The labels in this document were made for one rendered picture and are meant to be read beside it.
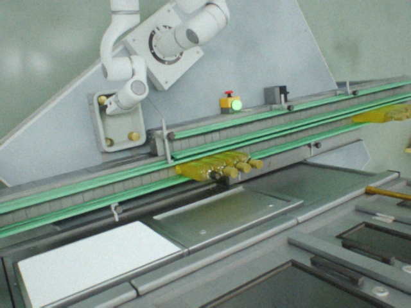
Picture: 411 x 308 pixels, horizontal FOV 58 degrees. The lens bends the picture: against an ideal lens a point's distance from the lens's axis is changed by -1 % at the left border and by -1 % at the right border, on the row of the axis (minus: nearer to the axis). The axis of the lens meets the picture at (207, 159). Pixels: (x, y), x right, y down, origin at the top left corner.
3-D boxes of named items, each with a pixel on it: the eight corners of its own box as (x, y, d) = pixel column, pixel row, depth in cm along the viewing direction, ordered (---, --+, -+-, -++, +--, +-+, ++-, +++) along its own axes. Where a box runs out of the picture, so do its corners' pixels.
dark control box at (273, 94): (264, 104, 189) (276, 104, 182) (262, 88, 187) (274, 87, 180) (276, 101, 193) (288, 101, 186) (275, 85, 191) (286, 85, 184)
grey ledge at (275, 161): (218, 181, 175) (232, 185, 166) (215, 163, 173) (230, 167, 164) (347, 138, 223) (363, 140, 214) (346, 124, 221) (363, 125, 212)
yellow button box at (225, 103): (220, 113, 175) (229, 113, 169) (218, 97, 173) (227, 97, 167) (232, 110, 179) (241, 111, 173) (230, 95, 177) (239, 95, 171)
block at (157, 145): (149, 154, 151) (157, 156, 145) (145, 131, 149) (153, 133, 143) (157, 153, 153) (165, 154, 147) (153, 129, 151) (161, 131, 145)
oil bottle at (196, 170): (176, 174, 152) (204, 183, 134) (174, 160, 150) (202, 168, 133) (188, 171, 154) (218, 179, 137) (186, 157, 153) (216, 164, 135)
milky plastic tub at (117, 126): (97, 151, 146) (104, 153, 138) (86, 93, 140) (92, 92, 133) (139, 141, 154) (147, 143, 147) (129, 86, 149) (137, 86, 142)
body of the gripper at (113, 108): (115, 111, 125) (106, 118, 135) (143, 106, 130) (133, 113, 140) (109, 89, 125) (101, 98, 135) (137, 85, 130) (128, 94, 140)
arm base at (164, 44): (140, 34, 144) (158, 24, 131) (162, 17, 148) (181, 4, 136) (166, 67, 150) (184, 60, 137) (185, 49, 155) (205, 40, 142)
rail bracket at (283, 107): (268, 111, 175) (289, 111, 163) (266, 95, 173) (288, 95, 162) (274, 110, 177) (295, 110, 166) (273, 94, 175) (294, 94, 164)
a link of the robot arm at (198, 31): (167, 33, 133) (190, 21, 120) (191, 13, 138) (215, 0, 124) (183, 56, 137) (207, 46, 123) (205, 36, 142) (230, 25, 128)
